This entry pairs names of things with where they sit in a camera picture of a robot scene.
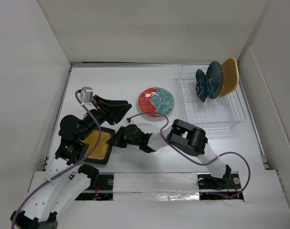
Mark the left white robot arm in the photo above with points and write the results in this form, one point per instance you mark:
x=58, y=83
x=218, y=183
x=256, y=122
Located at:
x=68, y=176

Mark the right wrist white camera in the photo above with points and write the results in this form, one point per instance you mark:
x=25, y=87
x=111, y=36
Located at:
x=130, y=121

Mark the wrist white camera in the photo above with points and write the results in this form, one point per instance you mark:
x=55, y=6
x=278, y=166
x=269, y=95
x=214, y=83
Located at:
x=130, y=121
x=86, y=95

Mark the white wire dish rack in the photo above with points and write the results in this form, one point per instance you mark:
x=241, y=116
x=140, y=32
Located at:
x=218, y=114

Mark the round dark teal plate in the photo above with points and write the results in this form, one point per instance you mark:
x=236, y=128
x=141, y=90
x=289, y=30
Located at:
x=214, y=79

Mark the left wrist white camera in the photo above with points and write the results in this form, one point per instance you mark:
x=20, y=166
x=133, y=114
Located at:
x=86, y=95

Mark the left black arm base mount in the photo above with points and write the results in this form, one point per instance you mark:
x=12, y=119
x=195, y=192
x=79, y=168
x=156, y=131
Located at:
x=102, y=190

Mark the red and teal floral plate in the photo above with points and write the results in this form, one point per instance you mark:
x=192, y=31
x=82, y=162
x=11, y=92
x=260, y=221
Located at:
x=154, y=101

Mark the dark blue shell-shaped plate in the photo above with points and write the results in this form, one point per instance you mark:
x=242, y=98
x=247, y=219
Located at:
x=201, y=85

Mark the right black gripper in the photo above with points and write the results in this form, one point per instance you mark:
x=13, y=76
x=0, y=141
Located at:
x=117, y=139

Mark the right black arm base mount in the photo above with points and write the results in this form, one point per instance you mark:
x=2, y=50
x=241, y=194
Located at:
x=211, y=188

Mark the orange woven bamboo plate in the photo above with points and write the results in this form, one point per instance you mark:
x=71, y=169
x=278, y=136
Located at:
x=230, y=76

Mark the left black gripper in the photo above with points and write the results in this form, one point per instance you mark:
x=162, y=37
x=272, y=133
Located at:
x=116, y=112

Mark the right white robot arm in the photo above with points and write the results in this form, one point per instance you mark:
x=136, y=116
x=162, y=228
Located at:
x=189, y=139

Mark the black square plate yellow centre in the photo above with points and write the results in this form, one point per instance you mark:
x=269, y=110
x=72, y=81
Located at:
x=102, y=152

